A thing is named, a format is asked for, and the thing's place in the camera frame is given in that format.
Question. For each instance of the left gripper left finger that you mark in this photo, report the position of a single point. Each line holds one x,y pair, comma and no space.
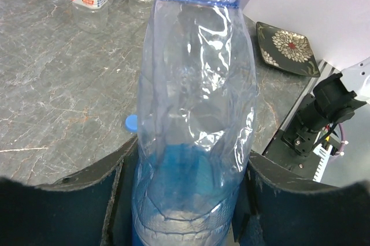
89,207

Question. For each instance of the blue cap water bottle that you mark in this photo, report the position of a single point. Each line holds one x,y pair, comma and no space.
196,110

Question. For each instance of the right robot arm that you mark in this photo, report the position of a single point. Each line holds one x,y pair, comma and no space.
335,100

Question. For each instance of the black floral square plate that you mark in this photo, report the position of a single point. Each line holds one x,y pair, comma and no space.
286,50

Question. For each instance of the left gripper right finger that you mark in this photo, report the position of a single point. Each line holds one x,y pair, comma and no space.
278,207

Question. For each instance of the blue bottle cap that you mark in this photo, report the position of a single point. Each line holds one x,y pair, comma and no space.
131,123

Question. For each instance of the white cable duct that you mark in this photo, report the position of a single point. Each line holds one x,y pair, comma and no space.
324,152

